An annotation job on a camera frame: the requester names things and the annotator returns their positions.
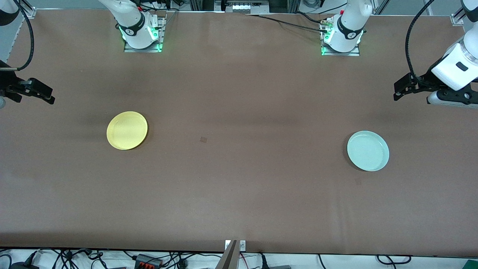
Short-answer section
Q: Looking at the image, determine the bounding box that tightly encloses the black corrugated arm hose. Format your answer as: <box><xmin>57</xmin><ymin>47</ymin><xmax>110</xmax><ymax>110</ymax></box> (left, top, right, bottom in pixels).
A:
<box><xmin>0</xmin><ymin>0</ymin><xmax>35</xmax><ymax>71</ymax></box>
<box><xmin>406</xmin><ymin>0</ymin><xmax>436</xmax><ymax>83</ymax></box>

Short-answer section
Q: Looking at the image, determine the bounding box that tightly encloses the black and orange power strip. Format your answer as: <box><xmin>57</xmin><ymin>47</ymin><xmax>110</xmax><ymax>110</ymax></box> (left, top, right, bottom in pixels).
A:
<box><xmin>134</xmin><ymin>254</ymin><xmax>163</xmax><ymax>269</ymax></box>

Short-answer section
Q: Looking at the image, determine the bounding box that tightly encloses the tangled black floor cable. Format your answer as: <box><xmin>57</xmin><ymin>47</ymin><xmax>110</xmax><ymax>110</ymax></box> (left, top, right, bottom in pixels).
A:
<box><xmin>37</xmin><ymin>248</ymin><xmax>109</xmax><ymax>269</ymax></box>

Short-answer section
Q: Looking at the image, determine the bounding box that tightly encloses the yellow round plate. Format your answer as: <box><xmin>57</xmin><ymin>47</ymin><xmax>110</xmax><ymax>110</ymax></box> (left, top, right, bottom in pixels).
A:
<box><xmin>106</xmin><ymin>111</ymin><xmax>148</xmax><ymax>151</ymax></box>

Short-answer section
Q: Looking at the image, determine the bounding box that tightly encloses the pale green round plate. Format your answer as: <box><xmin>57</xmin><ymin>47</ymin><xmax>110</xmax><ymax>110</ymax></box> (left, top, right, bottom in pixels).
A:
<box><xmin>347</xmin><ymin>130</ymin><xmax>390</xmax><ymax>172</ymax></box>

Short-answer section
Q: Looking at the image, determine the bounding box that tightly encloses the grey metal post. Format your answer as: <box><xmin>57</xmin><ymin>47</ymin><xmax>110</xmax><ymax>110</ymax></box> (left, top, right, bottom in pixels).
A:
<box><xmin>215</xmin><ymin>240</ymin><xmax>240</xmax><ymax>269</ymax></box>

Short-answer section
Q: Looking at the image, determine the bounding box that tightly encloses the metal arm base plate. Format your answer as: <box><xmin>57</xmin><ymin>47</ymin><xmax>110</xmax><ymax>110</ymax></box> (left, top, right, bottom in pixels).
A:
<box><xmin>321</xmin><ymin>19</ymin><xmax>361</xmax><ymax>57</ymax></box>
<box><xmin>124</xmin><ymin>17</ymin><xmax>165</xmax><ymax>53</ymax></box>

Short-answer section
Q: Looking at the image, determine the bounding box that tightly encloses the aluminium frame corner bracket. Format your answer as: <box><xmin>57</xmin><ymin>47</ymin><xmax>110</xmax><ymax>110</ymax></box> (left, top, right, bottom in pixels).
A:
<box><xmin>450</xmin><ymin>7</ymin><xmax>467</xmax><ymax>26</ymax></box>
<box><xmin>14</xmin><ymin>0</ymin><xmax>37</xmax><ymax>19</ymax></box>

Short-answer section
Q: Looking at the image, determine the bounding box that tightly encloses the short curved black cable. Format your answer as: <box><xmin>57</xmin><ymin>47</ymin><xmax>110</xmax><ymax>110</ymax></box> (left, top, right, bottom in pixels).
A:
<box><xmin>293</xmin><ymin>11</ymin><xmax>323</xmax><ymax>24</ymax></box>

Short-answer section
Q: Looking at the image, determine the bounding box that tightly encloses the aluminium rack with white device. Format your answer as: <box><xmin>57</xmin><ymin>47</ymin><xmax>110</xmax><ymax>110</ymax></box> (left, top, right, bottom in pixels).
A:
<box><xmin>189</xmin><ymin>0</ymin><xmax>301</xmax><ymax>15</ymax></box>

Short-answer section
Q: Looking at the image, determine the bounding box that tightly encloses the long straight black cable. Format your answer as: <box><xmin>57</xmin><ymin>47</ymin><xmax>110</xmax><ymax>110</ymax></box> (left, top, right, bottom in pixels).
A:
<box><xmin>245</xmin><ymin>13</ymin><xmax>330</xmax><ymax>34</ymax></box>

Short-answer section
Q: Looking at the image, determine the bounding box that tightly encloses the looped black floor cable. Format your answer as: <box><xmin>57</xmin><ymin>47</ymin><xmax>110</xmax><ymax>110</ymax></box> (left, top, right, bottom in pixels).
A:
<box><xmin>376</xmin><ymin>254</ymin><xmax>412</xmax><ymax>265</ymax></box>

